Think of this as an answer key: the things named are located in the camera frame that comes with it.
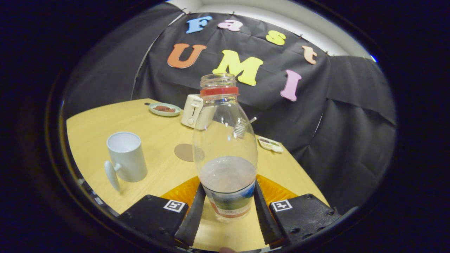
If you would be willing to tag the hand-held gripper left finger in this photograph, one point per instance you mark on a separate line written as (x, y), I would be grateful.
(193, 218)

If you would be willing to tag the red-brown sausage piece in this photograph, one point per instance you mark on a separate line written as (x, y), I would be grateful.
(169, 110)
(159, 108)

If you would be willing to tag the white divided bean dish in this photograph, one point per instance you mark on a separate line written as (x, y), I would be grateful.
(270, 144)

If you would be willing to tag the clear plastic juice bottle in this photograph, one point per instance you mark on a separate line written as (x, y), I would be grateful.
(225, 147)

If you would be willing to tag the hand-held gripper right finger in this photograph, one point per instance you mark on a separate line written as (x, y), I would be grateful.
(263, 218)

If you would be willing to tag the white cup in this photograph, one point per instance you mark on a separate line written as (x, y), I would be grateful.
(128, 161)

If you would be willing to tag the white toaster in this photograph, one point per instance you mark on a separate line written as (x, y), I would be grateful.
(190, 110)

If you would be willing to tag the wooden table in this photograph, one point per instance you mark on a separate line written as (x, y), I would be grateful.
(158, 133)

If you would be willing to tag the round brown coaster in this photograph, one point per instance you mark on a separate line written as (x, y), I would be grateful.
(182, 153)

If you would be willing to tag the pale green plate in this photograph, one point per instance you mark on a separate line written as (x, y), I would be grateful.
(153, 111)

